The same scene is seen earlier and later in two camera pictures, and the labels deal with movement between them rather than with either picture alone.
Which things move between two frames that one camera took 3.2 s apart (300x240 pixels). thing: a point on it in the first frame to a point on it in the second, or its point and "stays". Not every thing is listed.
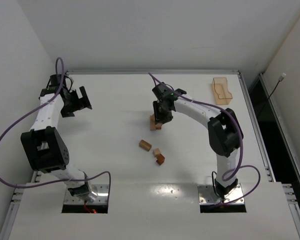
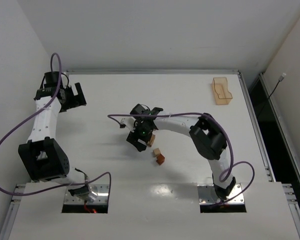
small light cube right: (156, 152) stays
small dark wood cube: (160, 159) stays
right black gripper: (161, 114) to (136, 141)
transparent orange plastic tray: (222, 96) stays
